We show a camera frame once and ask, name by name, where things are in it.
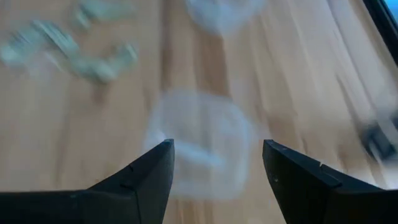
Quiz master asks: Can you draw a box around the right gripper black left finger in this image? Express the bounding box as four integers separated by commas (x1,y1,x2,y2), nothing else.
0,138,175,224

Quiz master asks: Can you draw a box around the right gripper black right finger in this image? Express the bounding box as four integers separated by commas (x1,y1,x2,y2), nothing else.
262,139,398,224

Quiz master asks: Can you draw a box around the clear plastic cup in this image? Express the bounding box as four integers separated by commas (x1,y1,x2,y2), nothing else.
143,89,256,200

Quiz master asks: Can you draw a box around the green white sweetener packet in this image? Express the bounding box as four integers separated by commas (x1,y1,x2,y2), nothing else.
70,0,135,30
0,30,43,68
30,19,80,59
70,43,139,85

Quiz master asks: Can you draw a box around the glass jar with lid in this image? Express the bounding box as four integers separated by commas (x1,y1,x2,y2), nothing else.
185,0,268,35

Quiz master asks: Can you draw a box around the black aluminium table frame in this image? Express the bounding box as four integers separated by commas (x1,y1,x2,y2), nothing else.
362,0,398,67

